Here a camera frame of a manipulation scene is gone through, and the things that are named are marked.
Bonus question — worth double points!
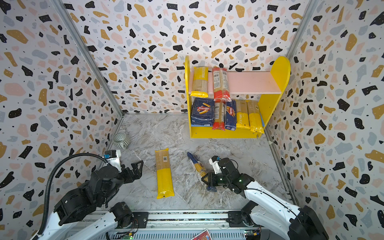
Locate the dark blue Ankara spaghetti bag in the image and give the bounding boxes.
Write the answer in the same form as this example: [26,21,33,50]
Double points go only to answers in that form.
[187,152,217,193]

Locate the yellow Pastatime spaghetti bag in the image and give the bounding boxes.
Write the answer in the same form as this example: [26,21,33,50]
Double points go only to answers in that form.
[191,67,209,98]
[236,100,250,130]

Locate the blue Barilla spaghetti box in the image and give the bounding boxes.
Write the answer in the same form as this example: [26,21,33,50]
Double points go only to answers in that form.
[225,100,237,131]

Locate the blue Barilla rigatoni box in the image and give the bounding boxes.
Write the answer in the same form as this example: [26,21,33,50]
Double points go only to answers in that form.
[191,98,215,127]

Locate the red spaghetti bag with barcode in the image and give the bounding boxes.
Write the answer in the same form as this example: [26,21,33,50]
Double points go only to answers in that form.
[213,68,232,102]

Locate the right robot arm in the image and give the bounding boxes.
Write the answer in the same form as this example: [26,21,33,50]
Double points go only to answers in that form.
[202,156,329,240]

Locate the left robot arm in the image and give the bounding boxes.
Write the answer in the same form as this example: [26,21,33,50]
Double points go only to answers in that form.
[32,161,144,240]

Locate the yellow shelf unit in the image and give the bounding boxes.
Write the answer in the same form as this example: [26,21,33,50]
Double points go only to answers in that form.
[185,56,291,139]

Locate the white ribbed ceramic cup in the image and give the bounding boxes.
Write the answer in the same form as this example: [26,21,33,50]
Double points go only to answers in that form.
[112,132,131,150]

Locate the red printed card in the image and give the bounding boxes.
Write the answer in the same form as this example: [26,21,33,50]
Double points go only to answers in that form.
[191,230,212,240]

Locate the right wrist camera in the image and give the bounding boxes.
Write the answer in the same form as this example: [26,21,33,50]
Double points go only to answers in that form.
[209,156,222,174]

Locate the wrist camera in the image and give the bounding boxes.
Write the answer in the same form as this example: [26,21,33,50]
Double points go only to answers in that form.
[209,156,222,174]
[104,150,122,173]

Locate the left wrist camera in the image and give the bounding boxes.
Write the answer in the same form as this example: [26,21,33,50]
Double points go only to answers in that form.
[104,150,122,173]

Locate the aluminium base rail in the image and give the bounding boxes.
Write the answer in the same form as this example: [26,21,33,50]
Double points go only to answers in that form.
[74,209,316,240]

